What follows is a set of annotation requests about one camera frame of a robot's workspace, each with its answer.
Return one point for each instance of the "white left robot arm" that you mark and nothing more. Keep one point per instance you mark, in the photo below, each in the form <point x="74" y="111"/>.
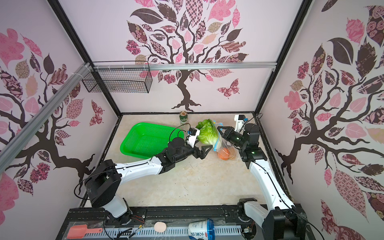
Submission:
<point x="103" y="184"/>

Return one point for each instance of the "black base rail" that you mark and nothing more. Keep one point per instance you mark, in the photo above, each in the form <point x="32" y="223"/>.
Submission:
<point x="227" y="221"/>

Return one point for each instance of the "green plastic basket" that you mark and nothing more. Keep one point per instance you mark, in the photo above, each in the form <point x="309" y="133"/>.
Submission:
<point x="145" y="140"/>

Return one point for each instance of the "pink plastic scoop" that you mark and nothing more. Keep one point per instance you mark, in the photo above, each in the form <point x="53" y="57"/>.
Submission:
<point x="79" y="231"/>

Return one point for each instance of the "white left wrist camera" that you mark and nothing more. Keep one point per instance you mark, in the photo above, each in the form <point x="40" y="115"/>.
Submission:
<point x="192" y="137"/>

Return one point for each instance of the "black wire basket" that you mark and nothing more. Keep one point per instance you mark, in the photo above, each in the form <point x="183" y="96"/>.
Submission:
<point x="119" y="77"/>

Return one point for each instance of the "green cabbage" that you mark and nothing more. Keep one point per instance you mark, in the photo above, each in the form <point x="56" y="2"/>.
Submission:
<point x="208" y="133"/>

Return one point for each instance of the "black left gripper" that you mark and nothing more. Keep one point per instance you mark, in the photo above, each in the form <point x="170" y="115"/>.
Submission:
<point x="203" y="154"/>

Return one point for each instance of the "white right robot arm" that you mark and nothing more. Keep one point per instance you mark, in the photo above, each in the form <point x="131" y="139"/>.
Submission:
<point x="281" y="219"/>

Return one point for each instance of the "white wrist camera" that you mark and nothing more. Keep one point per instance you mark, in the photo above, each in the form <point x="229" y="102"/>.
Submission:
<point x="192" y="137"/>
<point x="240" y="121"/>

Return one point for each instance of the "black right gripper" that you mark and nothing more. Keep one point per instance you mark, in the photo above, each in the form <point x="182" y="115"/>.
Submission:
<point x="229" y="133"/>

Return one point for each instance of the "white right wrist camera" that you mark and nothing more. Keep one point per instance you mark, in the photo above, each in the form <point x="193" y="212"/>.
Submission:
<point x="240" y="121"/>

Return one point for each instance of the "white blue cup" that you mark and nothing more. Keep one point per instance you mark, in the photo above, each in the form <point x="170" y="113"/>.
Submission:
<point x="202" y="230"/>

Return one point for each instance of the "clear zip top bag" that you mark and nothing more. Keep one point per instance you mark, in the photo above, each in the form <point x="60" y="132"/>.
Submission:
<point x="222" y="143"/>

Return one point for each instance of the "beige egg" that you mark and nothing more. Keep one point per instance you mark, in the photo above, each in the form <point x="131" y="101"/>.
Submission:
<point x="160" y="227"/>

